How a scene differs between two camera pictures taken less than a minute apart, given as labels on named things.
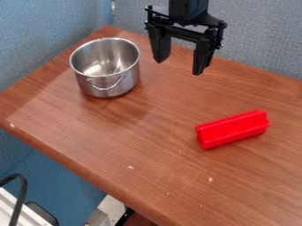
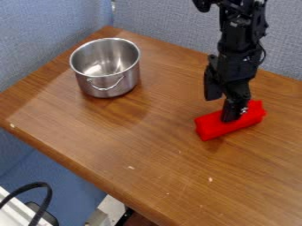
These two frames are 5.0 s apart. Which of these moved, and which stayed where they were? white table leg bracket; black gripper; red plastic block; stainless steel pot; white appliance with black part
Moved: red plastic block; black gripper
Stayed: stainless steel pot; white table leg bracket; white appliance with black part
